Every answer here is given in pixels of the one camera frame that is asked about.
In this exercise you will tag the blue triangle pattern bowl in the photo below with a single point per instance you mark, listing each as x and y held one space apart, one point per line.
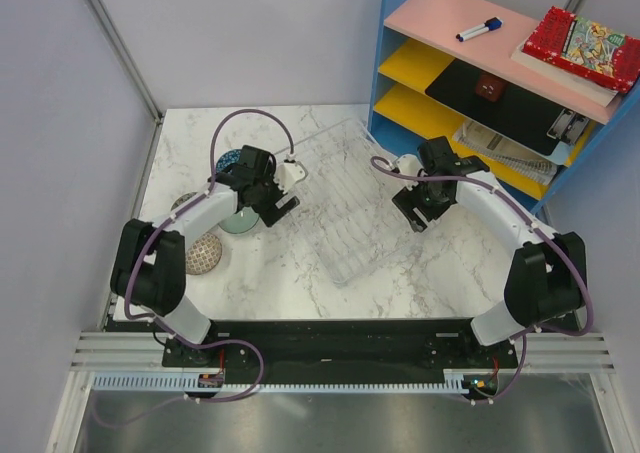
227 159

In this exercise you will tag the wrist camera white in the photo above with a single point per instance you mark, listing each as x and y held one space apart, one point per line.
288 174
406 165

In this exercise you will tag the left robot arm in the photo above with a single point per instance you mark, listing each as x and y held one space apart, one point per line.
150 265

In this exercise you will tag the white wire dish rack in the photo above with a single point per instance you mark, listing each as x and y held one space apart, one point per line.
345 209

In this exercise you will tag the black clipboard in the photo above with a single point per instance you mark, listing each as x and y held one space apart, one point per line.
528 119

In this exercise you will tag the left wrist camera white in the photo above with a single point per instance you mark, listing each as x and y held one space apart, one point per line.
288 174

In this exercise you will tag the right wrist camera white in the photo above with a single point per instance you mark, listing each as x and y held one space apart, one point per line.
406 165

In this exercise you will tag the brown lattice pattern bowl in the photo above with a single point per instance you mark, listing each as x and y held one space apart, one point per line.
203 255

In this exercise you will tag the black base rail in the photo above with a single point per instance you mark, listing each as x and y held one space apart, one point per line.
342 352

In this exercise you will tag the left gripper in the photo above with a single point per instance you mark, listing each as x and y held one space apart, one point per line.
270 213

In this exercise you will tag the spiral notebook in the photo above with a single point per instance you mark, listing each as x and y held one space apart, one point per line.
496 147

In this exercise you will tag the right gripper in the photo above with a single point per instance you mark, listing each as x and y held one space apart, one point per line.
406 200

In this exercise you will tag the green ribbed bowl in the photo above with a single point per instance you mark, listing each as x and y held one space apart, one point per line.
241 222

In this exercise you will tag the brown cube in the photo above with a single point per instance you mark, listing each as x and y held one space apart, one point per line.
490 87

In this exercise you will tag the grey book under red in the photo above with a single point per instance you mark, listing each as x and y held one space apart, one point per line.
577 84

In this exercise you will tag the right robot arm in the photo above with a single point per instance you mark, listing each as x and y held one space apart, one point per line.
547 274

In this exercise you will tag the blue shelf unit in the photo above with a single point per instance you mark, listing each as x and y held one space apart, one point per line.
440 63

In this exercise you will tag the white cable duct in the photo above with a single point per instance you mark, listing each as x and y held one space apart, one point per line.
193 383

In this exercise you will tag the blue whiteboard marker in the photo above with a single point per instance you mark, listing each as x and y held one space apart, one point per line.
489 25

